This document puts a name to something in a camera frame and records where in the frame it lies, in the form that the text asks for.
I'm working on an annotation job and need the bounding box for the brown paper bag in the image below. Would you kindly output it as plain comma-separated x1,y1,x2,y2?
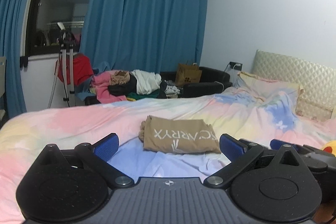
175,63,202,87

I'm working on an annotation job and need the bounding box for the red garment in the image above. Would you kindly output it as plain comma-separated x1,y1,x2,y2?
58,53,94,86

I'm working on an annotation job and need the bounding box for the beige floral pillow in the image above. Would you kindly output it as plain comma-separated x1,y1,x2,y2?
295,98,335,122

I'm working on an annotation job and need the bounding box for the wall outlet with charger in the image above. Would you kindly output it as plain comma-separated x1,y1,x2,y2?
229,61,243,71

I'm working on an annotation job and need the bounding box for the right blue curtain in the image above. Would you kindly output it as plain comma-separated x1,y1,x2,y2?
80,0,207,73

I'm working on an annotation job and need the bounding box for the yellow plush toy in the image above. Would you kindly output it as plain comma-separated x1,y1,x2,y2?
322,140,336,156

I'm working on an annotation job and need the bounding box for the black garment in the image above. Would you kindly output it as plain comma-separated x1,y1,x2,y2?
108,75,137,96

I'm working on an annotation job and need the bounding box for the pastel pillow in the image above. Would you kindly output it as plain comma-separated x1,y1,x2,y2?
234,72,304,110

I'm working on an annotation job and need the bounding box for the dark window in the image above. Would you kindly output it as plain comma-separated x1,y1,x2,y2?
25,0,103,57

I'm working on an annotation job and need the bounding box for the left blue curtain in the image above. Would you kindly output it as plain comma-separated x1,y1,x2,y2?
1,0,28,118

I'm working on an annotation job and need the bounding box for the white garment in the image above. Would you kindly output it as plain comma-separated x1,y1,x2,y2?
130,69,162,95

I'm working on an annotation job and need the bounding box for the cream quilted headboard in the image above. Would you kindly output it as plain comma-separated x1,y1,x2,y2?
252,50,335,111

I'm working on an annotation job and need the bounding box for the black sofa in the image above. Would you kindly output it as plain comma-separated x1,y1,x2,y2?
160,67,232,98

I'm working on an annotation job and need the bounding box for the pink garment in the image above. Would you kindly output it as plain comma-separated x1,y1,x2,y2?
89,70,127,104

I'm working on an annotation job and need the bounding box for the tan t-shirt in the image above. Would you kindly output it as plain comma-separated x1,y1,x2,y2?
138,116,221,154

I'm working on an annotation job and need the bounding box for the blue curtain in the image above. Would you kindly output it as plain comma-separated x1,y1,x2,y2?
1,0,28,118
80,0,207,73

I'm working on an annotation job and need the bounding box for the brown lace garment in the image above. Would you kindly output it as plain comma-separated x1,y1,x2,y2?
109,71,130,86

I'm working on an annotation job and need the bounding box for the silver tripod with phone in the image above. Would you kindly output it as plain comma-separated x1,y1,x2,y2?
47,22,76,109

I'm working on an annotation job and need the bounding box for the black and white chair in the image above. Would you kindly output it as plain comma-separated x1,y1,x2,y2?
0,56,6,120

